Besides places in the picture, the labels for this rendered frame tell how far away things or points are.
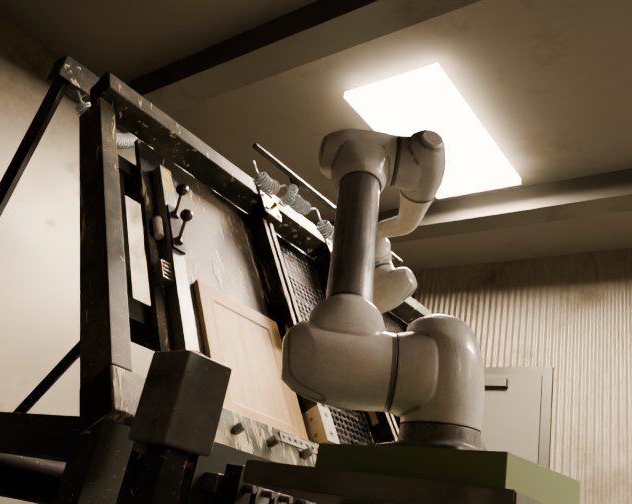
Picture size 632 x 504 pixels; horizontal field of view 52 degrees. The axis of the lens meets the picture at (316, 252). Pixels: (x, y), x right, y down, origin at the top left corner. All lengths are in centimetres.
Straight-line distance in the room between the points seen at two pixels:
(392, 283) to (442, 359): 85
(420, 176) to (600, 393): 361
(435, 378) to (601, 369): 394
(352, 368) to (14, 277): 309
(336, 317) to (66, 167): 329
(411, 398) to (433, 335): 13
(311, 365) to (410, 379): 18
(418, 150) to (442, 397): 66
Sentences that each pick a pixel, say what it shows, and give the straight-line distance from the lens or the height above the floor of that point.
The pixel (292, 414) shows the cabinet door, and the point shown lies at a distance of 201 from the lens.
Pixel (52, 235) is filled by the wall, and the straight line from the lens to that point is 425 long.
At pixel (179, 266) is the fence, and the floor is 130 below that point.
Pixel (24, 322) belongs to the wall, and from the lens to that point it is 412.
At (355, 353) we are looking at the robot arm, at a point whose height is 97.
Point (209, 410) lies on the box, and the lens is 134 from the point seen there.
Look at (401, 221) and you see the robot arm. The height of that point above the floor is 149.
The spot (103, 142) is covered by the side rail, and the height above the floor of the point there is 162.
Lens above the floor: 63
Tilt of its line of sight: 24 degrees up
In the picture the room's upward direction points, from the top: 12 degrees clockwise
